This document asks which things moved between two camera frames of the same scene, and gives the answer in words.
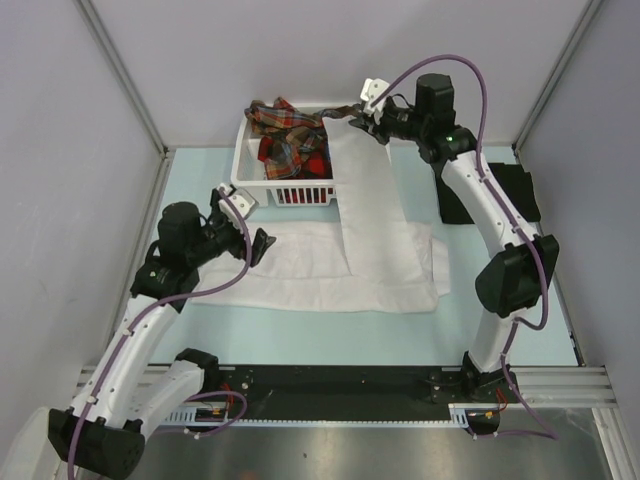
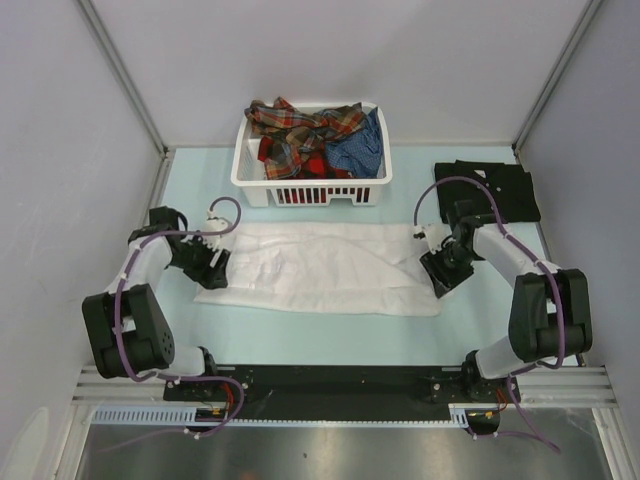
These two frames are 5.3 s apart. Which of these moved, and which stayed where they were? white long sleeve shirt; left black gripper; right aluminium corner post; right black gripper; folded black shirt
Moved: right black gripper; white long sleeve shirt; left black gripper
Stayed: right aluminium corner post; folded black shirt
